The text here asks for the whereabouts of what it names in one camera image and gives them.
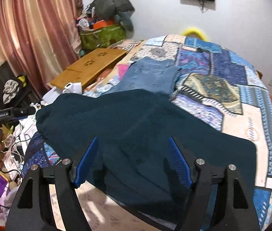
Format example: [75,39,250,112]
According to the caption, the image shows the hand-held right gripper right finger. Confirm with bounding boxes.
[167,136,262,231]

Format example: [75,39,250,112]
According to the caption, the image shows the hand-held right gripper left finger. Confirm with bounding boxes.
[6,136,99,231]

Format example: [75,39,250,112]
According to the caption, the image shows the dark navy pants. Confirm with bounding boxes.
[35,89,257,219]

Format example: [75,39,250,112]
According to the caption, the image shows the grey crumpled cloth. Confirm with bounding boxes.
[2,79,23,104]

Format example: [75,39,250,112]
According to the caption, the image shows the white paper bag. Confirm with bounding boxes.
[65,82,82,94]

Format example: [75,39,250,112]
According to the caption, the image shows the blue denim jeans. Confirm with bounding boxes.
[101,57,182,99]

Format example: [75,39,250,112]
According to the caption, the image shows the wooden lap desk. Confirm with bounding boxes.
[47,48,128,89]

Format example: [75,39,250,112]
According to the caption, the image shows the striped pink curtain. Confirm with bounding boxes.
[0,0,86,97]

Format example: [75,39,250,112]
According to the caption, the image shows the patchwork quilt bed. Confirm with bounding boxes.
[23,35,272,231]

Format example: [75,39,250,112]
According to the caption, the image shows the pink cloth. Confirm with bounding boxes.
[118,64,130,77]

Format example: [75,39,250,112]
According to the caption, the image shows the striped patterned blanket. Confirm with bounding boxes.
[113,40,146,51]

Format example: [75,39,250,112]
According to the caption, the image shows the green storage bag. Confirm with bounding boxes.
[79,24,127,51]

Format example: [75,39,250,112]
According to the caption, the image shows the yellow foam tube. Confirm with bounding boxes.
[180,28,210,41]

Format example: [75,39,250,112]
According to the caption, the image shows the orange box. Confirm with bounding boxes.
[93,20,115,29]

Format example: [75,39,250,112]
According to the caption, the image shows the grey hanging cloth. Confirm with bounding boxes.
[117,12,134,32]

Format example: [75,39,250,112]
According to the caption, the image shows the pile of dark jackets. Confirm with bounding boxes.
[88,0,136,20]

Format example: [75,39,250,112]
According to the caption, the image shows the white cable bundle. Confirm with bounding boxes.
[6,135,30,164]

